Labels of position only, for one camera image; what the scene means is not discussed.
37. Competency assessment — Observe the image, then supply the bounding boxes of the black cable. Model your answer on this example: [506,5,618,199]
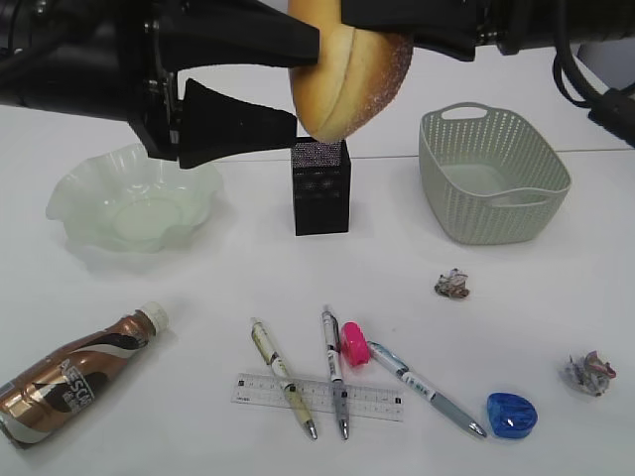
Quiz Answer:
[551,44,635,150]

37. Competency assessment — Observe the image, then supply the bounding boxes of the black mesh pen holder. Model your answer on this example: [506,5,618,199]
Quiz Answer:
[291,137,351,236]

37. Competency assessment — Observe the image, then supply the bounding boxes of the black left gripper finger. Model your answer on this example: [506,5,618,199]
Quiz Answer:
[158,1,319,71]
[178,79,297,170]

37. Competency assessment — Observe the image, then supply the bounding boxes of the pale green wavy plate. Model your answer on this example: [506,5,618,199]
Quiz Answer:
[46,144,222,253]

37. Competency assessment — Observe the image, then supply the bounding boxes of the blue pencil sharpener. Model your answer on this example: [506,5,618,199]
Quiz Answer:
[486,393,538,439]

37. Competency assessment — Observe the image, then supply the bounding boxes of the pale green woven basket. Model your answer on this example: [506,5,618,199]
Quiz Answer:
[419,102,572,245]

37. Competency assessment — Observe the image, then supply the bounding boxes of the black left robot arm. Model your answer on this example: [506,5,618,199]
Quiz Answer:
[1,1,319,170]

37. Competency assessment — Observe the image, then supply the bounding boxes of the grey barrel pen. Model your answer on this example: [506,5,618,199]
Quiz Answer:
[321,306,350,440]

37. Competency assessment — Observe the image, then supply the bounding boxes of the blue grip pen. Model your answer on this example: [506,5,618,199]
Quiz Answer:
[367,341,487,438]

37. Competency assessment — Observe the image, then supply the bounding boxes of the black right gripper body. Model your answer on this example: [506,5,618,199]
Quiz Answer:
[474,0,526,55]

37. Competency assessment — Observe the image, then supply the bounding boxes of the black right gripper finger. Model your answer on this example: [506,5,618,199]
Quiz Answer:
[340,0,476,61]

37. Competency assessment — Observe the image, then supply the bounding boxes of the cream barrel pen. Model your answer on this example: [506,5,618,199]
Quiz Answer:
[251,318,318,440]

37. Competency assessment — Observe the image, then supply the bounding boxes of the brown coffee bottle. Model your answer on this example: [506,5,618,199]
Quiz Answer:
[1,301,169,447]

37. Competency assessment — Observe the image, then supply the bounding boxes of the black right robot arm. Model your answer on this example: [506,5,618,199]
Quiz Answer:
[341,0,634,61]

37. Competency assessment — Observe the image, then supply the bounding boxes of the clear plastic ruler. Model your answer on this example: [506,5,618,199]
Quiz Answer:
[231,373,406,421]

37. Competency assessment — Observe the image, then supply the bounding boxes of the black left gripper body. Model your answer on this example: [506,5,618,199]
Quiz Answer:
[117,1,181,161]

